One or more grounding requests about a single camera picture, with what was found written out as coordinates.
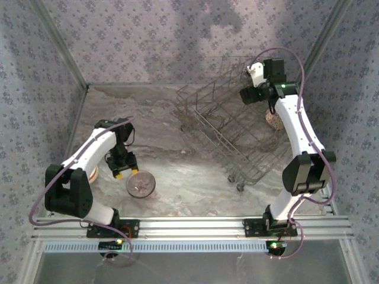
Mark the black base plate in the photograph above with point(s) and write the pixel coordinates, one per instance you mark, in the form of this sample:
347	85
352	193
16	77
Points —
251	227
133	229

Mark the left circuit board with LED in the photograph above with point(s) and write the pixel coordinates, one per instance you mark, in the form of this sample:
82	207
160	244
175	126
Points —
109	244

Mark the aluminium left frame post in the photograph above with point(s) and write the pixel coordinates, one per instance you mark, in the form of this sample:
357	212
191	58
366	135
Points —
62	44

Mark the circuit board with led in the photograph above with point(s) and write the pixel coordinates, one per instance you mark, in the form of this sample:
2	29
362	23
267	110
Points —
276	245
109	244

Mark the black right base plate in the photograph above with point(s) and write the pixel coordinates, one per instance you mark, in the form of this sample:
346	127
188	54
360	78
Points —
251	227

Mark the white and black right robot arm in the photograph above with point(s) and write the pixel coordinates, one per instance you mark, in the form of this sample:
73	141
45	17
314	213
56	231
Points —
299	127

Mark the aluminium right floor rail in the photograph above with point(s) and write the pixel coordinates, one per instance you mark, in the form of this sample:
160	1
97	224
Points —
329	209

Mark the aluminium frame post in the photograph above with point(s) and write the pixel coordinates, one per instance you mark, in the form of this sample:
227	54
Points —
319	44
62	44

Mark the right circuit board with LED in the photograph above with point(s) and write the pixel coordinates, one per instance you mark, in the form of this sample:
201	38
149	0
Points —
276	245

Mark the lattice pattern bowl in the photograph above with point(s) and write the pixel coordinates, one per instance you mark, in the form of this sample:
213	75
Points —
273	121

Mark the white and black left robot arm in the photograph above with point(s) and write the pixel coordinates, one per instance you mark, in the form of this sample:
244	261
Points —
89	148

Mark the aluminium left floor rail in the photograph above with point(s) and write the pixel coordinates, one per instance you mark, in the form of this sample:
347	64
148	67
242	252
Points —
77	118

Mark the brown leaf coral bowl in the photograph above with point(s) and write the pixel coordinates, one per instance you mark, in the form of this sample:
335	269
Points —
142	186

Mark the aluminium right frame post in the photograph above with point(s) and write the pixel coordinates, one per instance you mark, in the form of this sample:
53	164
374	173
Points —
319	44

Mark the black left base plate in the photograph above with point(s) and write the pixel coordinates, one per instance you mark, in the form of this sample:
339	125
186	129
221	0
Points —
133	229

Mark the grey metal panel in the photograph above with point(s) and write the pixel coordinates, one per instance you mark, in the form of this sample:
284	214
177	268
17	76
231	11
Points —
192	269

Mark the aluminium mounting rail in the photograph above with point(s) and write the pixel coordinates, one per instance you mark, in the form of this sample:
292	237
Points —
192	227

